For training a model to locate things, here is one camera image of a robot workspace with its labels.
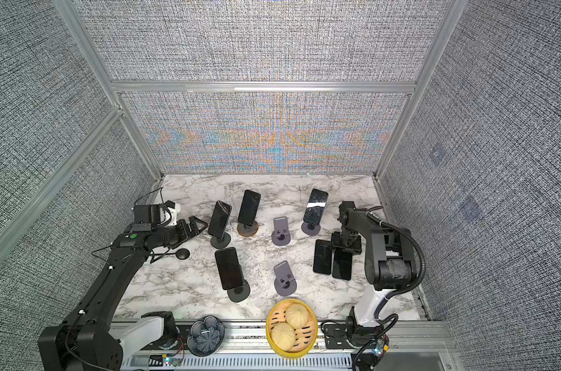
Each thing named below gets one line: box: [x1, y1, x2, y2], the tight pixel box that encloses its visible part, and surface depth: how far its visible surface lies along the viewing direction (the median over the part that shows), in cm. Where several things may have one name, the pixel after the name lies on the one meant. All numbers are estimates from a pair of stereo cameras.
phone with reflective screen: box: [302, 188, 330, 226], surface depth 95 cm
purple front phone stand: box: [273, 260, 298, 297], surface depth 81 cm
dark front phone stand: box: [227, 279, 251, 303], surface depth 83 cm
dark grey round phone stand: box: [210, 231, 232, 249], surface depth 97 cm
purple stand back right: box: [301, 221, 321, 237], surface depth 102 cm
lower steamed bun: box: [271, 322, 296, 352], surface depth 70 cm
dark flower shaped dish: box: [187, 316, 225, 358], surface depth 73 cm
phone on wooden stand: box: [238, 189, 262, 227], surface depth 94 cm
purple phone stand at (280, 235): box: [271, 215, 291, 247], surface depth 94 cm
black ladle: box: [154, 248, 191, 261], surface depth 94 cm
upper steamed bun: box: [285, 302, 309, 329], surface depth 73 cm
